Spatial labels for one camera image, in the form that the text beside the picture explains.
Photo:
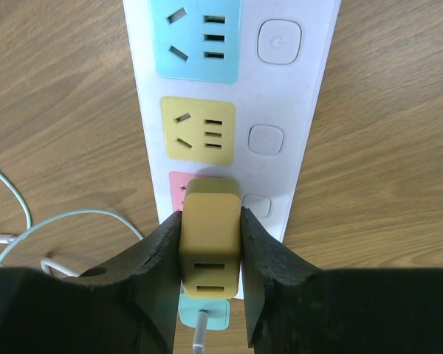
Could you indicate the yellow usb charger plug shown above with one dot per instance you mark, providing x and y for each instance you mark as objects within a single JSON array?
[{"x": 210, "y": 238}]

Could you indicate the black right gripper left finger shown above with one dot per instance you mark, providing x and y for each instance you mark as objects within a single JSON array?
[{"x": 127, "y": 304}]

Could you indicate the white power strip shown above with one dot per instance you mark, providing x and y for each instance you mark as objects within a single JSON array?
[{"x": 229, "y": 89}]

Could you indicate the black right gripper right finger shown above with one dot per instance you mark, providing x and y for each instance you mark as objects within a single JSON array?
[{"x": 292, "y": 306}]

